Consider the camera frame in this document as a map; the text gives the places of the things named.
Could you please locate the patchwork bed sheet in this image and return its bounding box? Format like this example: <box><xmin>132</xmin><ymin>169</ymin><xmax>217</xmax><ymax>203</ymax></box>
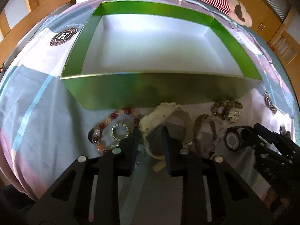
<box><xmin>0</xmin><ymin>0</ymin><xmax>296</xmax><ymax>225</ymax></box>

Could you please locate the red bead bracelet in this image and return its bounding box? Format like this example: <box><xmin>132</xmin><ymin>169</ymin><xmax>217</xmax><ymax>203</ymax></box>
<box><xmin>87</xmin><ymin>107</ymin><xmax>141</xmax><ymax>155</ymax></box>

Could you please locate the brown bead bracelet with charm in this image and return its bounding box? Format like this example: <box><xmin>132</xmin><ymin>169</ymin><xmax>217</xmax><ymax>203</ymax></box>
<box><xmin>210</xmin><ymin>100</ymin><xmax>244</xmax><ymax>124</ymax></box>

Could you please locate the brown bangle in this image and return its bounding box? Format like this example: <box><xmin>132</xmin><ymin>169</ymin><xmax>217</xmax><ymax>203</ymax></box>
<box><xmin>193</xmin><ymin>114</ymin><xmax>221</xmax><ymax>158</ymax></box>

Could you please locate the cream fabric bangle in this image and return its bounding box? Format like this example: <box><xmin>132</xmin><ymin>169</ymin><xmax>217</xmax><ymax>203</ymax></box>
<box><xmin>139</xmin><ymin>102</ymin><xmax>194</xmax><ymax>172</ymax></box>

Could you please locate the wooden wardrobe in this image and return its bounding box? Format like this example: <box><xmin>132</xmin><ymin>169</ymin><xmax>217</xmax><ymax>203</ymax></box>
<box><xmin>228</xmin><ymin>0</ymin><xmax>294</xmax><ymax>49</ymax></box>

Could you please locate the striped plush toy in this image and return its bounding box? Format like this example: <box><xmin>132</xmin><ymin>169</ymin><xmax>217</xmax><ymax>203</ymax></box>
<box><xmin>198</xmin><ymin>0</ymin><xmax>253</xmax><ymax>27</ymax></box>

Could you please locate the wooden bed frame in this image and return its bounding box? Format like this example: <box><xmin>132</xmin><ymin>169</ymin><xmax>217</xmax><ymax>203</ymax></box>
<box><xmin>1</xmin><ymin>0</ymin><xmax>75</xmax><ymax>74</ymax></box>

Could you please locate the green cardboard box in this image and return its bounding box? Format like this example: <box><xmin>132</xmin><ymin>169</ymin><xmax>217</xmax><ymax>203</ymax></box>
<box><xmin>61</xmin><ymin>1</ymin><xmax>262</xmax><ymax>110</ymax></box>

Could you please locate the black wrist watch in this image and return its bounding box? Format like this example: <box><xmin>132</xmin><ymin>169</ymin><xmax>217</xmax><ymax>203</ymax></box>
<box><xmin>224</xmin><ymin>127</ymin><xmax>247</xmax><ymax>152</ymax></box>

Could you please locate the silver crystal bracelet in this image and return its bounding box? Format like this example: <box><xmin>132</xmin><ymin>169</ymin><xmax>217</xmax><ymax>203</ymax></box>
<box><xmin>110</xmin><ymin>122</ymin><xmax>130</xmax><ymax>142</ymax></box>

